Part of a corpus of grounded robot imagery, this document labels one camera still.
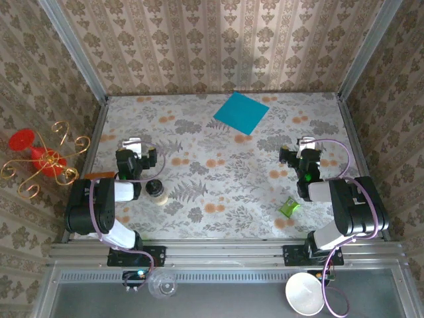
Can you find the blue square paper sheet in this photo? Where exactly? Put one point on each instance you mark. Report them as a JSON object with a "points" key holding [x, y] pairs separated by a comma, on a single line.
{"points": [[241, 113]]}

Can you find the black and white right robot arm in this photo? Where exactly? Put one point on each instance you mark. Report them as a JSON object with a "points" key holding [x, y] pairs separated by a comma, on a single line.
{"points": [[357, 212]]}

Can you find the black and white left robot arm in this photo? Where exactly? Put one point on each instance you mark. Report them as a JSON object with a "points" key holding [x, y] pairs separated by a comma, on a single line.
{"points": [[89, 212]]}

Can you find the orange flat card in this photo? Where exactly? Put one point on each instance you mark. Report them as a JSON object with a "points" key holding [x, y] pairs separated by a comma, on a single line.
{"points": [[99, 175]]}

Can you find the small jar with black lid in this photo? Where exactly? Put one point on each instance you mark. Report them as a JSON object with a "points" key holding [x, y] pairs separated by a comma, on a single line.
{"points": [[155, 191]]}

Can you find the green snack packet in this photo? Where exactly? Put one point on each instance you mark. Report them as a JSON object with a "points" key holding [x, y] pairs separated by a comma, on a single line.
{"points": [[289, 207]]}

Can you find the small circuit board with LED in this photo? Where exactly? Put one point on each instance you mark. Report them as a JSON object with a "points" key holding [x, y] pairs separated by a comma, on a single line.
{"points": [[134, 276]]}

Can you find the small circuit board with connector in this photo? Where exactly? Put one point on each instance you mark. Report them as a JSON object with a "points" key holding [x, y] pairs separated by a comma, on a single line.
{"points": [[328, 276]]}

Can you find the clear plastic cup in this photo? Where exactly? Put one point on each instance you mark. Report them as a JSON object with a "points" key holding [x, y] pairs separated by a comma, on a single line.
{"points": [[162, 284]]}

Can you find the white bowl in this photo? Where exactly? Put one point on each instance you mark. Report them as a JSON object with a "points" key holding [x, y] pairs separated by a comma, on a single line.
{"points": [[304, 293]]}

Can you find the grey metal tray with vents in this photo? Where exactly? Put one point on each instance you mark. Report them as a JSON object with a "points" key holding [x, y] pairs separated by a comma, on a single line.
{"points": [[232, 298]]}

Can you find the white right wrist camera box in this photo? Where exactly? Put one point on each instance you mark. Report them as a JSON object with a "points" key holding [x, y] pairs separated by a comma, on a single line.
{"points": [[307, 142]]}

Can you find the aluminium table side rail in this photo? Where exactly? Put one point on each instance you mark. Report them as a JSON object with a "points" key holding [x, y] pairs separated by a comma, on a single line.
{"points": [[351, 132], [96, 132]]}

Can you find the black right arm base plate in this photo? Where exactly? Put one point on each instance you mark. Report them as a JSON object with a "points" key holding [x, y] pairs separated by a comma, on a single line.
{"points": [[293, 255]]}

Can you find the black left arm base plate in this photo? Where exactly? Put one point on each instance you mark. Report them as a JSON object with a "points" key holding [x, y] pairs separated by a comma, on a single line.
{"points": [[155, 256]]}

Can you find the slanted aluminium corner post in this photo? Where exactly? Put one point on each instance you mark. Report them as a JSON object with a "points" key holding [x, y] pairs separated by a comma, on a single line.
{"points": [[76, 53], [367, 49]]}

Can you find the long aluminium frame rail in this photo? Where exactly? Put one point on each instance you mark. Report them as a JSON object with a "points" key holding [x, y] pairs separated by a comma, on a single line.
{"points": [[225, 251]]}

